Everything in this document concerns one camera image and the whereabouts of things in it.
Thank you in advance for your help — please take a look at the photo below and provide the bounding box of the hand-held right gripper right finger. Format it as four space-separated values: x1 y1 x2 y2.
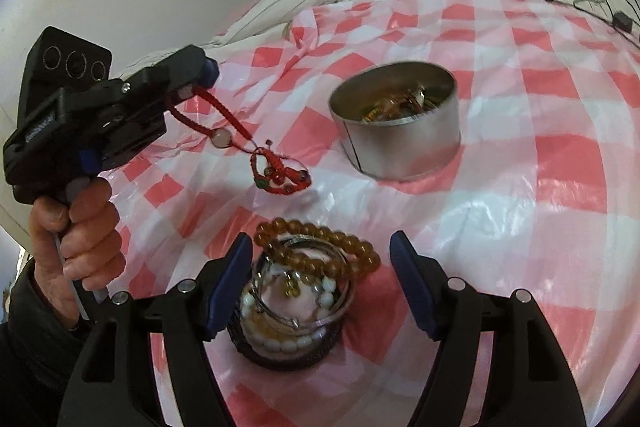
390 229 588 427

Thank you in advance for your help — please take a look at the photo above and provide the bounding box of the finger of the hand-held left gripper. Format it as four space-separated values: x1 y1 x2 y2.
200 59 219 88
122 46 207 112

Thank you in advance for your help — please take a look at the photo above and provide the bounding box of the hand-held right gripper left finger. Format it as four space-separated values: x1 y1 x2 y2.
57 232 253 427

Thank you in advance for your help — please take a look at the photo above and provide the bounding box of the clear bead bracelet gold charm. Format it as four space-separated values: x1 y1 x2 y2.
250 267 323 343

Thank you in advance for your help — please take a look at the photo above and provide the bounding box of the amber bead bracelet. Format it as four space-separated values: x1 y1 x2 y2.
254 218 382 281

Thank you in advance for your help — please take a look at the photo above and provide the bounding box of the silver bangle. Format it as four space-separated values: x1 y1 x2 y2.
250 234 357 329

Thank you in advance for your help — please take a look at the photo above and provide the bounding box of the white bead bracelet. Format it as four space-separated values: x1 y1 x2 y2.
240 274 338 351

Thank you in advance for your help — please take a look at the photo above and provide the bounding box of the black braided bracelet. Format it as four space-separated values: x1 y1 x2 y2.
226 257 347 371

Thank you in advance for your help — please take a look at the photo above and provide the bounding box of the red cord bracelet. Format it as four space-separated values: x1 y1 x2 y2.
167 87 312 198

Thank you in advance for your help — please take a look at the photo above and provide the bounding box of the round metal tin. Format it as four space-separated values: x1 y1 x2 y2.
328 62 462 181

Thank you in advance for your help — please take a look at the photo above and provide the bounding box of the person's left forearm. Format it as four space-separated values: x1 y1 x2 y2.
0 257 88 427

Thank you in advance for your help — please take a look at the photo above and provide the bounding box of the gold brown jewelry piece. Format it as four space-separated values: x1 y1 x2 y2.
359 88 432 124

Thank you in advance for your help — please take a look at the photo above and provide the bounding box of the person's left hand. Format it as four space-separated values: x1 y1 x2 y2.
29 180 127 329

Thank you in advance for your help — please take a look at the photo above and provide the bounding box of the red white checked plastic sheet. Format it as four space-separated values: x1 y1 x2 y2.
95 0 640 427

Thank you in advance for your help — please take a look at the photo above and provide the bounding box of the black cable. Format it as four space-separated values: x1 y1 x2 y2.
542 0 640 38

